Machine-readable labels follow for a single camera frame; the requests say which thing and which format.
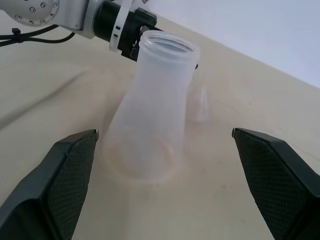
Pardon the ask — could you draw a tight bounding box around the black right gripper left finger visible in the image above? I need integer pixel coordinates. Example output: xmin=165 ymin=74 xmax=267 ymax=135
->
xmin=0 ymin=128 xmax=100 ymax=240

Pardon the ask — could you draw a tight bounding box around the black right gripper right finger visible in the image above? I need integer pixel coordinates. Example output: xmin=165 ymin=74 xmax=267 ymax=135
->
xmin=231 ymin=127 xmax=320 ymax=240

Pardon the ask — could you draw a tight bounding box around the translucent white plastic flask bottle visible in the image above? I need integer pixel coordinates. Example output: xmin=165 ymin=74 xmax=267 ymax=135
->
xmin=101 ymin=30 xmax=201 ymax=186

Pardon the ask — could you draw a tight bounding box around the clear plastic funnel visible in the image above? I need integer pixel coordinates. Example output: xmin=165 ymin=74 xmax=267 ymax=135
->
xmin=192 ymin=86 xmax=210 ymax=123

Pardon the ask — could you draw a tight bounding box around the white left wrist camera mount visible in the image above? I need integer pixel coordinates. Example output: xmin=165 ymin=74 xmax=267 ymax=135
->
xmin=108 ymin=0 xmax=148 ymax=53

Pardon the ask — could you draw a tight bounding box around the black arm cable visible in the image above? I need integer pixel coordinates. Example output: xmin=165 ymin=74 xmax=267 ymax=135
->
xmin=0 ymin=24 xmax=76 ymax=47

